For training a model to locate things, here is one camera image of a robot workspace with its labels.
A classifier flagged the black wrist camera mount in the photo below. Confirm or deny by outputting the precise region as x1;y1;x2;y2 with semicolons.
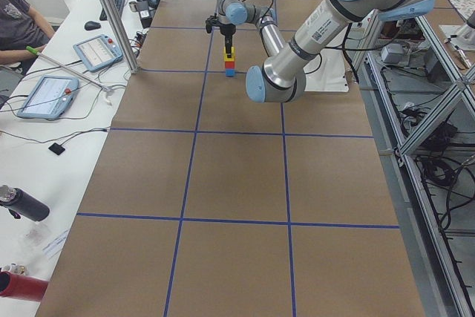
205;15;221;34

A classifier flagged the teach pendant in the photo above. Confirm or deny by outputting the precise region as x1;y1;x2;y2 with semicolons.
16;75;79;120
73;34;123;73

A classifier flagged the blue cube block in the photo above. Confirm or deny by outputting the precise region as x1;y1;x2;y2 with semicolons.
225;68;235;77

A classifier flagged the aluminium frame cage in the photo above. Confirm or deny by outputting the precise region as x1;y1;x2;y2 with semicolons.
349;8;474;316

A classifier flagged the small black square pad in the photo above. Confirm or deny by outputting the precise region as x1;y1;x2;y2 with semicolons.
48;143;65;156

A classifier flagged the aluminium frame post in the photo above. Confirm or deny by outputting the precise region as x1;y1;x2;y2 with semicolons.
99;0;139;74

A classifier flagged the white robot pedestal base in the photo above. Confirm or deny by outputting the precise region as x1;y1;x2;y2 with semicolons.
304;49;349;93

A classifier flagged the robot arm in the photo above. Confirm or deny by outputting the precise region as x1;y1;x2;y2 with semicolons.
216;0;435;102

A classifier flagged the black water bottle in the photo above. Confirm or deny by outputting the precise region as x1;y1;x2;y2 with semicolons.
1;185;50;222

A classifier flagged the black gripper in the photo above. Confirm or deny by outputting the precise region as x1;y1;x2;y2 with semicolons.
220;24;235;53

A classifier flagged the red bottle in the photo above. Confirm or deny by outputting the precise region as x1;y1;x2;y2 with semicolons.
1;271;49;302

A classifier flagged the far teach pendant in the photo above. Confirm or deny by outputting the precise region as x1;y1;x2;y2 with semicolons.
73;34;123;73

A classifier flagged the green tipped metal rod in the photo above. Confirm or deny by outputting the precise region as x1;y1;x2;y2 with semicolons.
26;46;114;94

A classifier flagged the red cube block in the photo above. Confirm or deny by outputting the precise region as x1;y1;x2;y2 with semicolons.
224;60;235;71

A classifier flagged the yellow cube block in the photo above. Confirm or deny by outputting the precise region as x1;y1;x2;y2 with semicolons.
223;46;235;62

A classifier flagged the near teach pendant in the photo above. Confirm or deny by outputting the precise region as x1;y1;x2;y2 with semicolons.
16;75;79;120

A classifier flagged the black computer mouse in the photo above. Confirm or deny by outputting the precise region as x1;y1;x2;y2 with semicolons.
84;21;101;31

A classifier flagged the seated person grey shirt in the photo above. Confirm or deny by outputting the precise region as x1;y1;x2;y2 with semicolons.
1;0;55;74

